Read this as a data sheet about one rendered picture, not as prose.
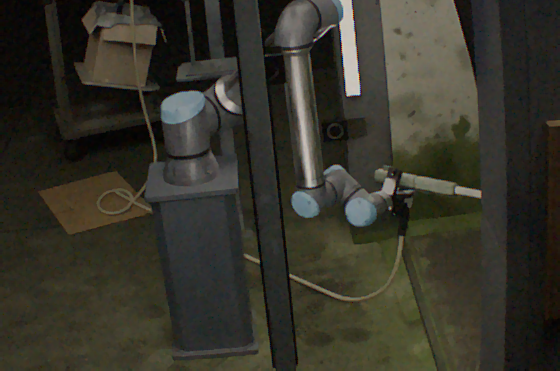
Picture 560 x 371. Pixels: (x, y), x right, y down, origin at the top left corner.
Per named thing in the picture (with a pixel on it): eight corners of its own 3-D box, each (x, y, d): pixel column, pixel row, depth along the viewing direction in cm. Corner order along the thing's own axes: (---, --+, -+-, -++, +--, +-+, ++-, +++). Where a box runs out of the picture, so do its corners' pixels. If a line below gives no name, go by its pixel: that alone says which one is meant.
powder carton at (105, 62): (71, 59, 618) (84, -8, 607) (142, 67, 632) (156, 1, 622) (82, 83, 570) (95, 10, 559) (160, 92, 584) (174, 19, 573)
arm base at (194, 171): (162, 188, 372) (158, 160, 368) (165, 167, 389) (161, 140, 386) (219, 183, 372) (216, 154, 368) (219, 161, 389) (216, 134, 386)
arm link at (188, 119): (156, 151, 377) (149, 101, 370) (191, 134, 388) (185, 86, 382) (187, 159, 367) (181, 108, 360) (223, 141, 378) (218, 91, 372)
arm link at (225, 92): (182, 108, 387) (299, -13, 332) (217, 92, 399) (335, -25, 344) (206, 144, 385) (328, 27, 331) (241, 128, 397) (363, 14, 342)
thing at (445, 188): (368, 230, 390) (373, 165, 385) (374, 227, 394) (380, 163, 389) (492, 255, 364) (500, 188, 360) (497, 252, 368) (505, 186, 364)
